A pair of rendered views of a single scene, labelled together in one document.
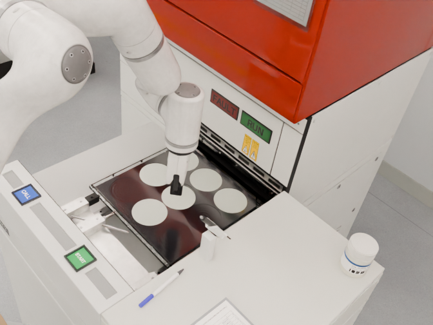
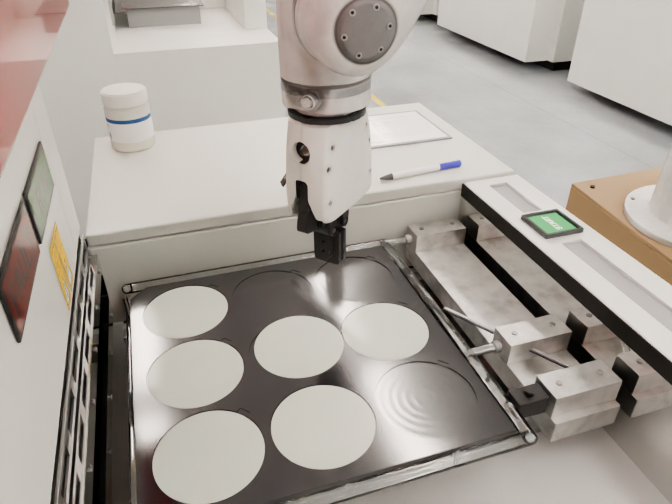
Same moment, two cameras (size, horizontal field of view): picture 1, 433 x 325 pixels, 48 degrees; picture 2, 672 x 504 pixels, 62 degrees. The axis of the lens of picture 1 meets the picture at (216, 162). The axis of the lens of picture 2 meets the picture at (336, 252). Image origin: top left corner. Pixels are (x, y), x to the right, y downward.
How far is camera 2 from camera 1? 1.55 m
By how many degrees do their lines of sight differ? 100
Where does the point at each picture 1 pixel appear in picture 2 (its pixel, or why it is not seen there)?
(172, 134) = not seen: hidden behind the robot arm
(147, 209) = (387, 336)
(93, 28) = not seen: outside the picture
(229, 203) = (195, 305)
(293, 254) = (196, 166)
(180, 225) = (331, 291)
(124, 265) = (461, 275)
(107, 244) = (490, 313)
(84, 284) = (540, 200)
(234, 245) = (275, 189)
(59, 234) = (600, 268)
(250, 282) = not seen: hidden behind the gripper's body
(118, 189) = (448, 405)
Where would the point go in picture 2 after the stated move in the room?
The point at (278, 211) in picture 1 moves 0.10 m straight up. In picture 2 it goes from (147, 210) to (132, 140)
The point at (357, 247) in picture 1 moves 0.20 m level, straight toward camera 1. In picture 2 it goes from (139, 88) to (252, 69)
